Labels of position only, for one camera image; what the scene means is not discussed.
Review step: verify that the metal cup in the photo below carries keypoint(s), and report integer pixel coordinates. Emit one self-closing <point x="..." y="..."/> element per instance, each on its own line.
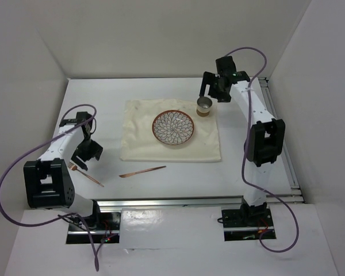
<point x="203" y="107"/>

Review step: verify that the aluminium front rail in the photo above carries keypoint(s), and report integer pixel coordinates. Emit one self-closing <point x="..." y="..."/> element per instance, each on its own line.
<point x="166" y="201"/>

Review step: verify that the aluminium right side rail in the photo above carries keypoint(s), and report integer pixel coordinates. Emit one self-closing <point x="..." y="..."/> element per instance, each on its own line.
<point x="279" y="132"/>

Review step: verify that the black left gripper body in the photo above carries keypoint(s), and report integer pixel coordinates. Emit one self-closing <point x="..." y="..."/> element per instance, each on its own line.
<point x="83" y="150"/>

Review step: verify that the copper fork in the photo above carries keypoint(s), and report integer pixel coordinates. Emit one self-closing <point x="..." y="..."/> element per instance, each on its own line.
<point x="74" y="167"/>

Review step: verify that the copper knife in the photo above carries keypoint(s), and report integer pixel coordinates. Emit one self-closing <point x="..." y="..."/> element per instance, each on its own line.
<point x="140" y="172"/>

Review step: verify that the aluminium rail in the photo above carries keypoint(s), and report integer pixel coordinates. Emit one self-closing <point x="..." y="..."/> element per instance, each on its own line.
<point x="166" y="201"/>
<point x="279" y="132"/>

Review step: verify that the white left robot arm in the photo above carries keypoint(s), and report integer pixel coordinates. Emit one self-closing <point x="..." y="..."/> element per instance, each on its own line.
<point x="48" y="181"/>

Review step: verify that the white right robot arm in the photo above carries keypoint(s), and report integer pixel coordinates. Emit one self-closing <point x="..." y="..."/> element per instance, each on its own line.
<point x="263" y="144"/>

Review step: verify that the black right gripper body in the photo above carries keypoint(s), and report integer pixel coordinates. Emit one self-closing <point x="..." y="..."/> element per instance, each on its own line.
<point x="215" y="84"/>

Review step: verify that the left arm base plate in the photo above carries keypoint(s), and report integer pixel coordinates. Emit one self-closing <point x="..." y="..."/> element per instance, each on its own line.
<point x="105" y="229"/>

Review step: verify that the cream cloth napkin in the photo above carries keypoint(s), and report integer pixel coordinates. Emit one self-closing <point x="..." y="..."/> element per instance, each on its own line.
<point x="138" y="142"/>

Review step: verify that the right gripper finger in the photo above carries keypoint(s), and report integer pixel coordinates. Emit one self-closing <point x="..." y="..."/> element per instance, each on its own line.
<point x="208" y="79"/>
<point x="220" y="96"/>

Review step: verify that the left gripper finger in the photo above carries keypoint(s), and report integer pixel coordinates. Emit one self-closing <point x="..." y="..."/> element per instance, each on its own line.
<point x="77" y="161"/>
<point x="97" y="150"/>

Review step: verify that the floral patterned ceramic plate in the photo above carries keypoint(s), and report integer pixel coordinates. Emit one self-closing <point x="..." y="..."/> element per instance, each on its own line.
<point x="173" y="127"/>

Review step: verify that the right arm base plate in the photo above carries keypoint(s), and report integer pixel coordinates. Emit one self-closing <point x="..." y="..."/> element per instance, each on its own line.
<point x="236" y="228"/>

